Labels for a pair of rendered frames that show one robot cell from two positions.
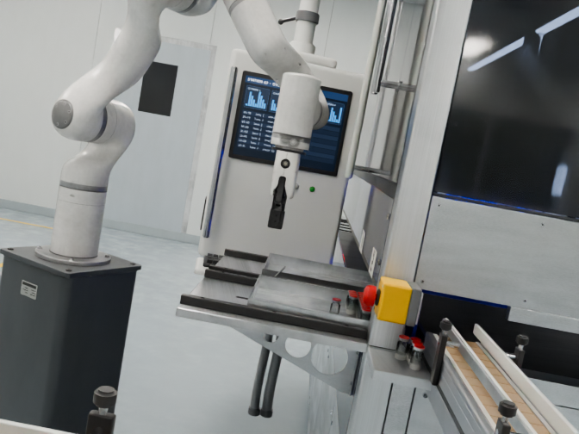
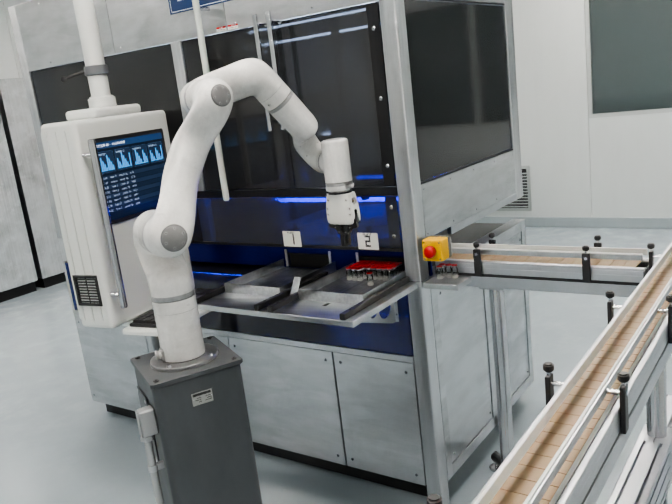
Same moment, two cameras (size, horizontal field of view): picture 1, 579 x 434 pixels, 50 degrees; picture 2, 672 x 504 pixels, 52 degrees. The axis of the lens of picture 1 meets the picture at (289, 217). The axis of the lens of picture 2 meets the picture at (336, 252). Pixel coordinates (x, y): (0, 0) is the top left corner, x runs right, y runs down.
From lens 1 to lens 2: 1.84 m
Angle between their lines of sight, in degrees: 55
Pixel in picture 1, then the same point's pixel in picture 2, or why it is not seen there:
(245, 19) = (297, 111)
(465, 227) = (432, 195)
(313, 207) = not seen: hidden behind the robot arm
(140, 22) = (209, 136)
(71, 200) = (189, 308)
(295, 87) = (344, 149)
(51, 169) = not seen: outside the picture
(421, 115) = (409, 142)
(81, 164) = (182, 274)
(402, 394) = (435, 298)
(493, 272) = (443, 213)
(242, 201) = (127, 261)
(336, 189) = not seen: hidden behind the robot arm
